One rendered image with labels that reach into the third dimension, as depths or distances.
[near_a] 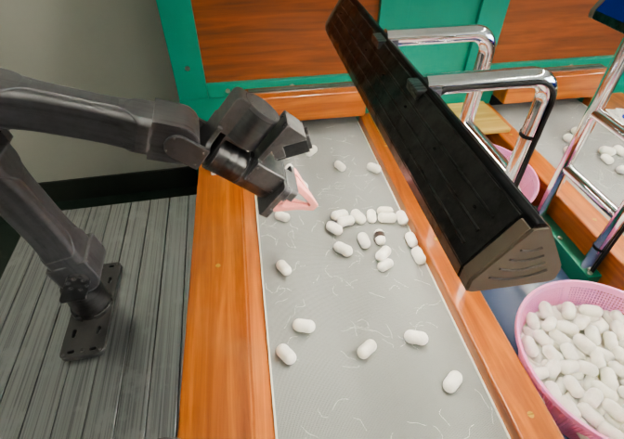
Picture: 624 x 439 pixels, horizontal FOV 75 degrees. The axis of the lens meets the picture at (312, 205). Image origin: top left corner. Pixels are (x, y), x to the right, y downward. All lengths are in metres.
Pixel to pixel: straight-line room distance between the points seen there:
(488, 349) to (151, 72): 1.61
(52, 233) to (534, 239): 0.61
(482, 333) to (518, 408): 0.11
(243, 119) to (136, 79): 1.37
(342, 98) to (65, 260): 0.68
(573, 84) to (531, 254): 1.00
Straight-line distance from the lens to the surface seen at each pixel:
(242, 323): 0.65
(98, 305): 0.83
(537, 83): 0.54
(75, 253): 0.72
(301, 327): 0.65
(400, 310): 0.70
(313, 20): 1.03
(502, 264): 0.34
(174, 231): 0.95
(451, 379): 0.64
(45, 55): 1.95
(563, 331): 0.78
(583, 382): 0.75
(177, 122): 0.56
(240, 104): 0.55
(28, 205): 0.67
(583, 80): 1.34
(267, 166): 0.60
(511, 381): 0.66
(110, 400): 0.76
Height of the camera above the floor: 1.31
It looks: 42 degrees down
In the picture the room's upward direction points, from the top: straight up
